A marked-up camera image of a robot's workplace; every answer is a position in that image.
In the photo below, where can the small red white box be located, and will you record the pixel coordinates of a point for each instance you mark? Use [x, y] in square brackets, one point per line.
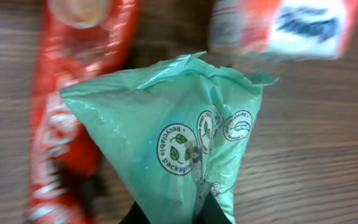
[282, 29]

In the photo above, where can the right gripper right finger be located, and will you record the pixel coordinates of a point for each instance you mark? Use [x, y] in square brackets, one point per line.
[211, 212]

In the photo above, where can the red coffee stick sachet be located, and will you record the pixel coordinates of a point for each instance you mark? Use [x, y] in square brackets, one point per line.
[79, 40]

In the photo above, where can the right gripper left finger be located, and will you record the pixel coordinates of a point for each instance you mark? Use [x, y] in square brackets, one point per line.
[135, 216]

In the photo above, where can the teal wet wipes pack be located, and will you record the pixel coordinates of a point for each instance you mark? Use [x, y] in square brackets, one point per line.
[169, 127]

